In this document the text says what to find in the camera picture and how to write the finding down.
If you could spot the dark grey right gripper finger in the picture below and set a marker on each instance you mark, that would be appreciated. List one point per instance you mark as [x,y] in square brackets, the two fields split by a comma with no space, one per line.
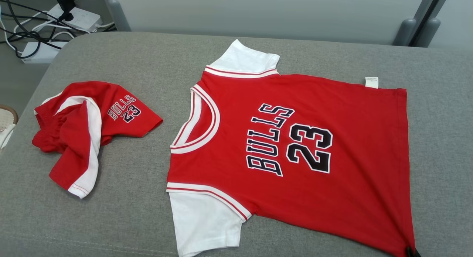
[409,252]
[417,254]

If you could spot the plain white power strip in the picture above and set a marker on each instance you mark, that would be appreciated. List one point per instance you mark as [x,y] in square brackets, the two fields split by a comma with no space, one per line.
[40,54]

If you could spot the black power adapter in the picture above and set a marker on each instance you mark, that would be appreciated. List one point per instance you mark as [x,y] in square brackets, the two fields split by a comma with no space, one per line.
[65,2]

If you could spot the red Bulls jersey white sleeves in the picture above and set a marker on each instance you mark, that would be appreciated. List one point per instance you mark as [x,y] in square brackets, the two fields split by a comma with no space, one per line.
[295,146]

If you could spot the narrow white partition panel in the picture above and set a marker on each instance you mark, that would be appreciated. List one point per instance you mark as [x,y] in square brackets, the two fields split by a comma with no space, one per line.
[456,17]

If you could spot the red Bulls shorts white stripes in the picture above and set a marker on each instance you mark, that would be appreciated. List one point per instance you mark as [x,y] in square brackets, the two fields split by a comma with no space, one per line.
[74,139]

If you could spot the wicker laundry basket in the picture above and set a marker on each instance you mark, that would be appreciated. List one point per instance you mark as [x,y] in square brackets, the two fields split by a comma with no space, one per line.
[7,118]

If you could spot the white power strip with plugs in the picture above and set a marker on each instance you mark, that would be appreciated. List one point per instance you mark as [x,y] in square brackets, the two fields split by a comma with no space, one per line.
[83,19]

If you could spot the wide white partition panel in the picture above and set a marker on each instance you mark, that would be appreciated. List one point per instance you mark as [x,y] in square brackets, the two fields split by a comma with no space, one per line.
[258,9]

